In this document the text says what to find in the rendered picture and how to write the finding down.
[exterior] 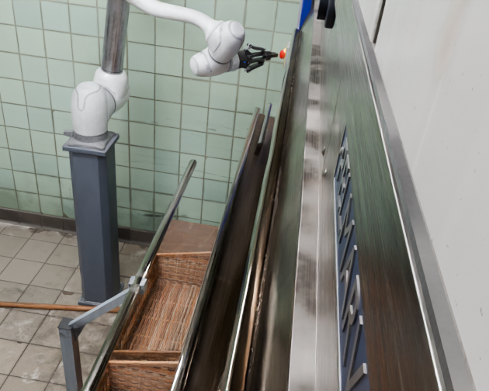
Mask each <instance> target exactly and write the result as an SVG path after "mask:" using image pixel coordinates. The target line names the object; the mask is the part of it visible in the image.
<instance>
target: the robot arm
mask: <svg viewBox="0 0 489 391"><path fill-rule="evenodd" d="M130 4H131V5H133V6H135V7H136V8H138V9H139V10H141V11H142V12H145V13H147V14H148V15H151V16H155V17H158V18H162V19H170V20H174V21H179V22H187V23H190V24H193V25H195V26H198V27H199V28H200V29H201V30H202V31H203V32H204V34H205V38H206V42H207V44H208V47H207V48H206V49H204V50H203V51H202V52H199V53H197V54H195V55H194V56H192V57H191V59H190V67H191V70H192V72H193V74H194V75H196V76H200V77H213V76H218V75H220V74H223V73H227V72H231V71H236V70H237V69H239V68H244V71H245V72H247V73H249V72H250V71H252V70H254V69H256V68H258V67H261V66H262V65H264V64H265V63H264V62H265V61H269V60H271V58H273V57H278V53H276V52H271V51H266V49H265V48H263V47H257V46H252V45H251V44H250V43H247V47H246V49H243V50H240V49H241V46H242V44H243V42H244V41H245V29H244V27H243V26H242V25H241V24H240V23H239V22H238V21H235V20H231V21H226V22H224V21H223V20H221V21H216V20H214V19H212V18H210V17H209V16H207V15H206V14H204V13H202V12H199V11H196V10H194V9H188V8H185V7H181V6H177V5H170V4H167V3H164V2H159V1H156V0H107V3H106V21H105V29H104V39H103V48H102V65H101V67H100V68H98V69H97V70H96V71H95V76H94V79H93V81H85V82H82V83H80V84H79V85H77V86H76V87H75V90H74V91H73V94H72V97H71V117H72V123H73V127H74V129H73V130H64V135H65V136H67V137H71V139H70V140H68V141H67V142H66V145H67V146H69V147H83V148H89V149H95V150H98V151H104V150H105V149H106V145H107V144H108V143H109V142H110V141H111V139H112V138H113V137H115V135H116V133H115V132H113V131H108V122H109V120H110V118H111V116H112V114H114V113H115V112H117V111H118V110H119V109H121V108H122V107H123V106H124V105H125V104H126V102H127V101H128V99H129V97H130V85H129V83H128V78H127V74H126V72H125V71H124V70H123V61H124V54H125V47H126V40H127V27H128V19H129V12H130ZM251 49H253V50H260V52H254V53H251V52H250V51H249V50H251ZM260 56H262V57H260ZM253 57H256V58H253ZM256 62H257V63H256ZM254 63H255V64H254ZM250 64H252V65H250ZM249 65H250V66H249Z"/></svg>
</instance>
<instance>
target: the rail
mask: <svg viewBox="0 0 489 391"><path fill-rule="evenodd" d="M260 110H261V109H260V108H259V107H255V111H254V113H253V116H252V119H251V123H250V127H249V129H248V134H247V136H246V140H245V142H244V147H243V150H242V152H241V157H240V160H239V163H238V167H237V170H236V173H235V176H234V180H233V184H232V186H231V191H230V194H229V196H228V200H227V204H226V207H225V210H224V214H223V217H222V220H221V223H220V228H219V230H218V233H217V238H216V240H215V244H214V246H213V251H212V254H211V256H210V261H209V264H208V267H207V270H206V274H205V277H204V280H203V284H202V288H201V290H200V293H199V298H198V300H197V304H196V308H195V311H194V314H193V317H192V321H191V324H190V327H189V332H188V334H187V337H186V342H185V344H184V348H183V350H182V355H181V358H180V361H179V365H178V368H177V371H176V374H175V378H174V381H173V384H172V388H171V391H184V388H185V386H186V380H187V378H188V374H189V370H190V366H191V363H192V358H193V355H194V352H195V349H196V344H197V341H198V337H199V333H200V329H201V327H202V323H203V318H204V315H205V312H206V307H207V303H208V301H209V298H210V293H211V289H212V286H213V281H214V278H215V275H216V272H217V267H218V264H219V260H220V256H221V252H222V250H223V246H224V242H225V238H226V235H227V230H228V227H229V223H230V221H231V215H232V213H233V209H234V204H235V201H236V198H237V195H238V189H239V187H240V184H241V179H242V175H243V172H244V169H245V164H246V161H247V158H248V153H249V150H250V146H251V142H252V138H253V136H254V132H255V128H256V124H257V121H258V116H259V113H260Z"/></svg>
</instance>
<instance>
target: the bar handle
mask: <svg viewBox="0 0 489 391"><path fill-rule="evenodd" d="M271 108H272V103H271V102H269V103H268V105H267V109H266V112H265V116H264V119H263V121H262V125H261V128H262V130H261V133H260V137H259V140H258V143H257V146H256V148H255V152H254V154H255V155H257V156H259V153H260V150H261V149H262V146H263V143H264V139H265V133H266V129H267V126H268V122H269V116H270V112H271Z"/></svg>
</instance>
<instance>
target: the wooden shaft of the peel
mask: <svg viewBox="0 0 489 391"><path fill-rule="evenodd" d="M0 307H14V308H29V309H44V310H74V311H89V310H91V309H93V308H95V307H96V306H76V305H61V304H46V303H17V302H2V301H0ZM119 310H120V307H116V308H114V309H112V310H110V311H109V312H107V313H118V312H119Z"/></svg>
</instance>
